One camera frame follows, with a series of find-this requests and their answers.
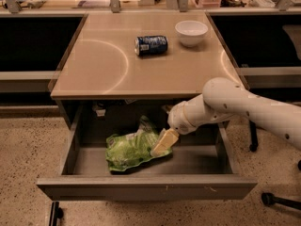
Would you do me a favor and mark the green rice chip bag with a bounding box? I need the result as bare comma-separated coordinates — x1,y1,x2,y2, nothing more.
105,116,172,172

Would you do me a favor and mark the blue soda can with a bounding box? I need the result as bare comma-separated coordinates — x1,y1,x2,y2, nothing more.
135,35,168,57

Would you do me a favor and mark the grey cabinet with counter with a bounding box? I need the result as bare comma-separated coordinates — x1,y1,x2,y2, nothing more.
51,11,241,125

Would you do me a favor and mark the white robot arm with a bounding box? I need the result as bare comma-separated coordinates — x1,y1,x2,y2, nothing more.
150,77,301,157

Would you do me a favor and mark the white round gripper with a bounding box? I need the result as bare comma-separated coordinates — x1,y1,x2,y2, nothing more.
150,101,198,156

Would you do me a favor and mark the black table leg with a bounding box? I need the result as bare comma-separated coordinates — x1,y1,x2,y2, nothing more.
249,121,258,152

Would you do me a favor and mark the open grey drawer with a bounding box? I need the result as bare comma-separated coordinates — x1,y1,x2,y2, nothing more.
37,105,257,201

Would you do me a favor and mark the white bowl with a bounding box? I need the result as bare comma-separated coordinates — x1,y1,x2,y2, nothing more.
175,21,208,47

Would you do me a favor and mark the black chair base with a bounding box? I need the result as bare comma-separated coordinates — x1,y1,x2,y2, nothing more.
261,191,301,210

